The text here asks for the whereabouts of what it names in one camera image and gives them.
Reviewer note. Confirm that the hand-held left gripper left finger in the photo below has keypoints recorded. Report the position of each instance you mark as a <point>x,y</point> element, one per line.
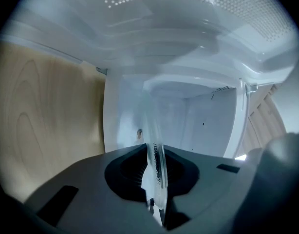
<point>91,179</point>

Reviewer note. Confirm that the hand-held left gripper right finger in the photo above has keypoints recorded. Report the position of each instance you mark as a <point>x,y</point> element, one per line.
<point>212,179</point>

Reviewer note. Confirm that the white microwave oven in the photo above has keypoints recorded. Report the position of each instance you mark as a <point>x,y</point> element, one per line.
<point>54,13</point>

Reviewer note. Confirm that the clear glass turntable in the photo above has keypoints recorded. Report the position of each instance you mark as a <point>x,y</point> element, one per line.
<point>155,155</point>

